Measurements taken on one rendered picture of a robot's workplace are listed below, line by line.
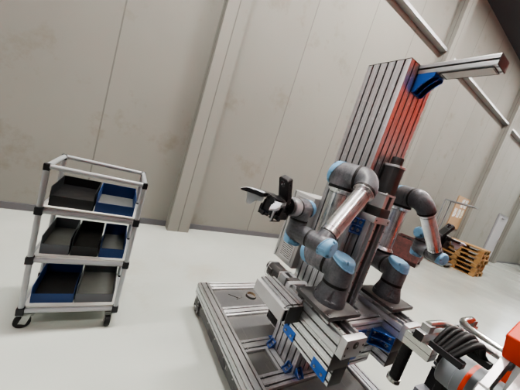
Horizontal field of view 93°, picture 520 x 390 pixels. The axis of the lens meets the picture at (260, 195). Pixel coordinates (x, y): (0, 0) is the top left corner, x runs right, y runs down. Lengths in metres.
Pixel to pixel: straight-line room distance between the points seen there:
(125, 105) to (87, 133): 0.54
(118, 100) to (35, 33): 0.87
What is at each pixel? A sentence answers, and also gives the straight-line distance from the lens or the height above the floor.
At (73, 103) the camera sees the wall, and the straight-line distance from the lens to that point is 3.57.
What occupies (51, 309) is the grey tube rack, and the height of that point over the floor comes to 0.14.
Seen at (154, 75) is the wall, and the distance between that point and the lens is 3.61.
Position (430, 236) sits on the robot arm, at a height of 1.23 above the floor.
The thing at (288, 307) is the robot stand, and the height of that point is 0.73.
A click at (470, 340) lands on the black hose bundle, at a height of 1.03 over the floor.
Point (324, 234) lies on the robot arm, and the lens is 0.97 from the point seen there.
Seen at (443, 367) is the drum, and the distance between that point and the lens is 1.22.
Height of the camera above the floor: 1.36
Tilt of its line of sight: 8 degrees down
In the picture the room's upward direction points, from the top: 18 degrees clockwise
